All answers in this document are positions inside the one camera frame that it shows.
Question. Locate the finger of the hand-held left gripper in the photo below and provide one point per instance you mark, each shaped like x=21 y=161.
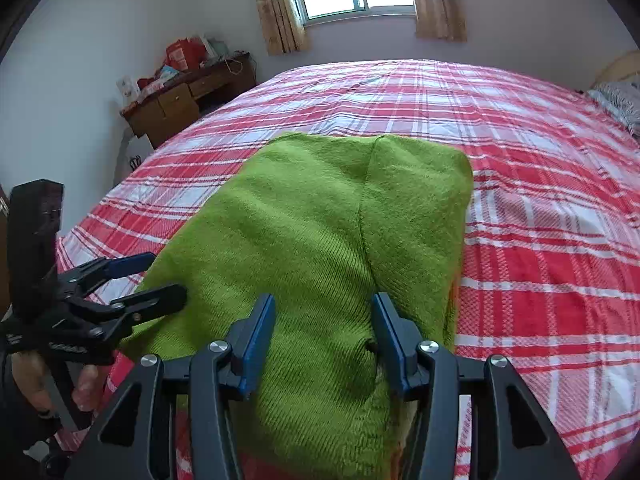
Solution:
x=160 y=299
x=132 y=263

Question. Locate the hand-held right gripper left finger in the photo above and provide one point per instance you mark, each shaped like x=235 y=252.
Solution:
x=257 y=345

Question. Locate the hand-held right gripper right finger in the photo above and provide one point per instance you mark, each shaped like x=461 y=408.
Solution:
x=390 y=345

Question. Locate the green knitted sweater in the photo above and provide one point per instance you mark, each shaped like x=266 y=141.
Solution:
x=310 y=235

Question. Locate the person's left hand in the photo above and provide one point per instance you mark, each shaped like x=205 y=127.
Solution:
x=86 y=385

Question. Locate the white paper bag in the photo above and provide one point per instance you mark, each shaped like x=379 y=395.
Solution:
x=135 y=152

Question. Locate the wooden desk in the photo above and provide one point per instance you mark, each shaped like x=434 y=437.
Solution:
x=175 y=105

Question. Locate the white card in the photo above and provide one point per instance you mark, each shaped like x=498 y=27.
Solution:
x=128 y=89

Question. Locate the red box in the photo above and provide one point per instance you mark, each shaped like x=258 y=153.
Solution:
x=147 y=84

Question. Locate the red plaid bed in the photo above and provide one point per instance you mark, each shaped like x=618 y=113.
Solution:
x=525 y=210

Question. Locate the red gift bag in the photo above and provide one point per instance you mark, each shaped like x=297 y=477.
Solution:
x=182 y=55

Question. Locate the white plastic bag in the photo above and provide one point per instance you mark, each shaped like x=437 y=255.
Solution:
x=215 y=49

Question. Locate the beige curtain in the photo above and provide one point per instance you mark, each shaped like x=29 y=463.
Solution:
x=437 y=5
x=277 y=15

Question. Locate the patterned pillow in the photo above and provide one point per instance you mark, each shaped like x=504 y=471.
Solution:
x=620 y=102

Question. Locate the yellow headboard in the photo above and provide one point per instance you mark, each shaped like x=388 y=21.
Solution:
x=622 y=66

